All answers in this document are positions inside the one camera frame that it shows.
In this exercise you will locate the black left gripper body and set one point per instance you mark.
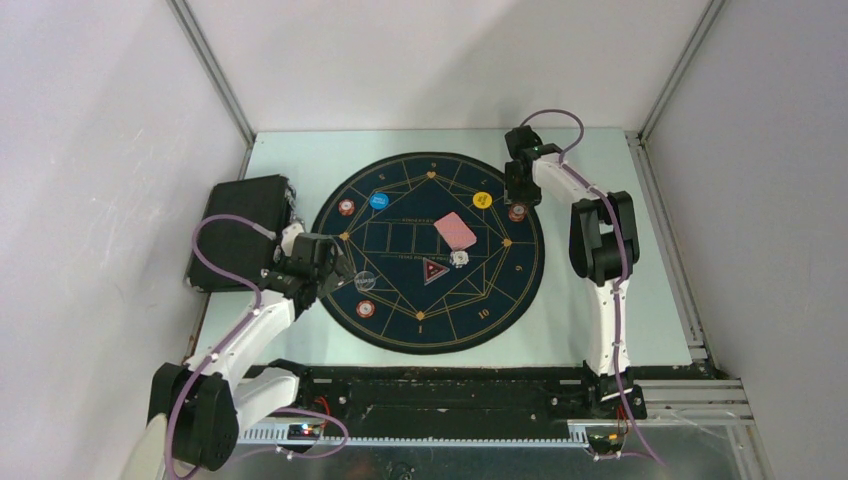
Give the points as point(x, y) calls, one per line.
point(328, 266)

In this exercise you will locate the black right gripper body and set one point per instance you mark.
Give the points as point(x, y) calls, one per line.
point(520, 190)

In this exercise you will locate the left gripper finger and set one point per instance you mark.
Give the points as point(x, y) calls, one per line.
point(330, 284)
point(342, 264)

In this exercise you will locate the red poker chip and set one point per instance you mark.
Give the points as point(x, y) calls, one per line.
point(346, 207)
point(365, 309)
point(517, 212)

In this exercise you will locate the yellow big blind button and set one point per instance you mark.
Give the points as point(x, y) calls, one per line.
point(482, 200)

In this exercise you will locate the blue small blind button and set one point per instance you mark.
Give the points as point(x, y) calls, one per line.
point(379, 201)

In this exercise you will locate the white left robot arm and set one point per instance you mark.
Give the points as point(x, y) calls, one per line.
point(206, 402)

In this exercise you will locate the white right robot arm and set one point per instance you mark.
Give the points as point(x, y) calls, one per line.
point(603, 247)

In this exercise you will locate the clear round button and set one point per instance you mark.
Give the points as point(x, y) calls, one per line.
point(365, 281)

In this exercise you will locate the black carrying case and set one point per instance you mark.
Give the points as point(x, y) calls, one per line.
point(246, 250)

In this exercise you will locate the red playing card deck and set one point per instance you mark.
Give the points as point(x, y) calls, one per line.
point(456, 233)

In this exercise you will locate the red triangular marker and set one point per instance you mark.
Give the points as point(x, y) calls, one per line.
point(433, 270)

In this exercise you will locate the white dealer button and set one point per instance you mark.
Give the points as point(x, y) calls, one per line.
point(459, 258)

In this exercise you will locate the round dark poker mat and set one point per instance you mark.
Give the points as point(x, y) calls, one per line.
point(463, 309)

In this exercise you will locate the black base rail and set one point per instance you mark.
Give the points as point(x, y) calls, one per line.
point(452, 404)

